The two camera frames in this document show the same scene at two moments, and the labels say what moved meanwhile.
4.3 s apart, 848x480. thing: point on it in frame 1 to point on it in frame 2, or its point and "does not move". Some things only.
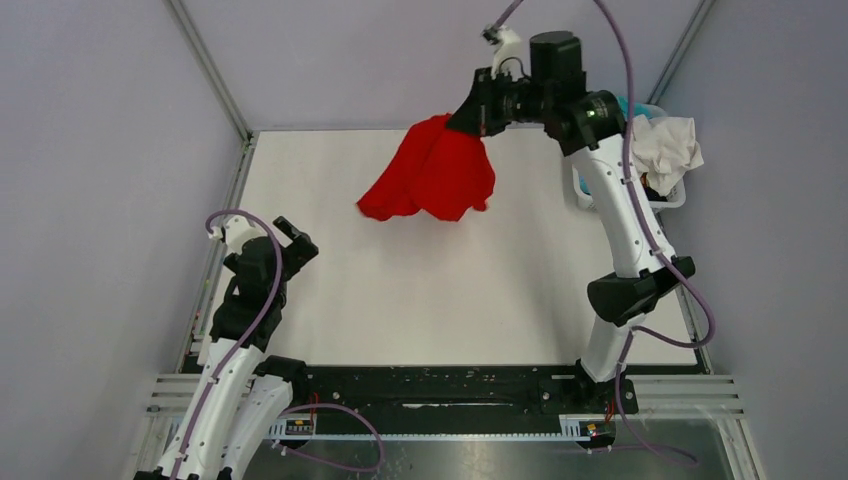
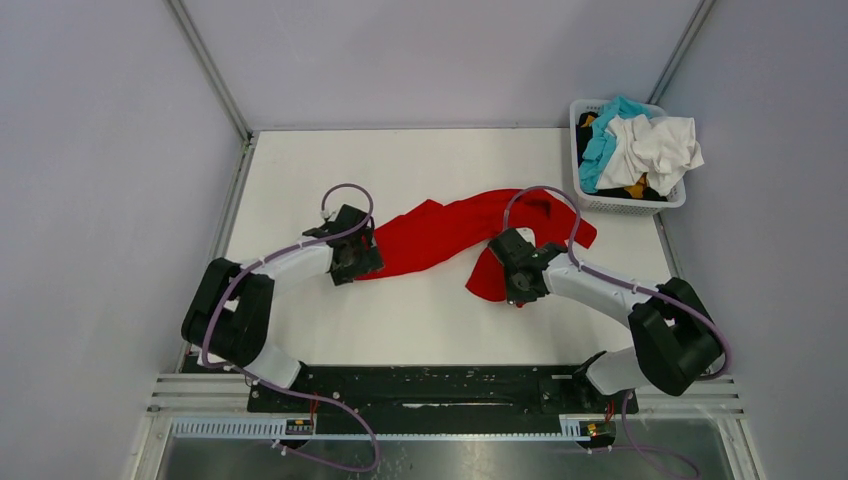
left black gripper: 297,252 to 369,261
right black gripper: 478,114 to 515,296
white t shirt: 662,148 does not move
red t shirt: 437,169 to 423,233
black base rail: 446,392 does not move
